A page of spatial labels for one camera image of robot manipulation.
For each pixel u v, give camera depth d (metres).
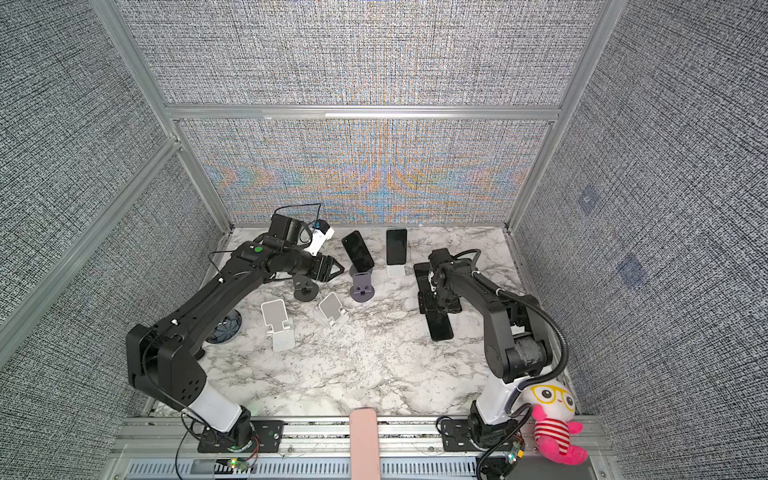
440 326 0.93
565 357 0.43
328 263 0.72
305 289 0.98
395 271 1.04
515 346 0.48
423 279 1.03
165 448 0.73
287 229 0.64
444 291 0.78
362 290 0.96
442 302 0.80
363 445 0.72
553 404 0.72
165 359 0.42
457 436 0.73
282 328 0.86
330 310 0.91
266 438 0.74
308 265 0.71
